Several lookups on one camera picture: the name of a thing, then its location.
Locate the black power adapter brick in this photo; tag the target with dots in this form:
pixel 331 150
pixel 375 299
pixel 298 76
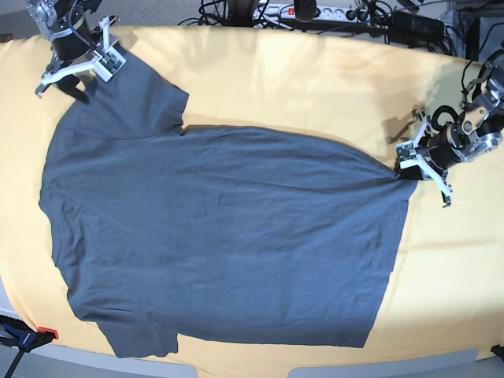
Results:
pixel 419 27

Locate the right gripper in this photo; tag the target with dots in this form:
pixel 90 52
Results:
pixel 75 49

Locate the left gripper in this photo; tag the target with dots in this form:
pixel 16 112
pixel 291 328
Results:
pixel 436 140

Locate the white power strip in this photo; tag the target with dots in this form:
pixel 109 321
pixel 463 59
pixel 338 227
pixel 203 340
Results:
pixel 331 15

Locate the yellow table cloth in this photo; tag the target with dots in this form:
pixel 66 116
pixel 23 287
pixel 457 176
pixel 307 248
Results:
pixel 446 292

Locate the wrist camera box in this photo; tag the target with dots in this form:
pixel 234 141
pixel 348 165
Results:
pixel 405 151
pixel 109 64

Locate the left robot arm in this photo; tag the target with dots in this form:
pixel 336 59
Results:
pixel 481 115

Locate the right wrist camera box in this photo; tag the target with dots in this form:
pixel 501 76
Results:
pixel 109 64

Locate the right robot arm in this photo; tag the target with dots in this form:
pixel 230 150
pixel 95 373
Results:
pixel 48 15

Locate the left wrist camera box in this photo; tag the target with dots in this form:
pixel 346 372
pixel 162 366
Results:
pixel 405 151

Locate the blue-grey T-shirt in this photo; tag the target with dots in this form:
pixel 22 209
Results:
pixel 227 234

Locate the black clamp at right edge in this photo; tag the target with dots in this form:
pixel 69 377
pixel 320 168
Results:
pixel 498 351

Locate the blue clamp with red pad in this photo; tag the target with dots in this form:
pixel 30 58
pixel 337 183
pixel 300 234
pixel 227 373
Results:
pixel 15 333

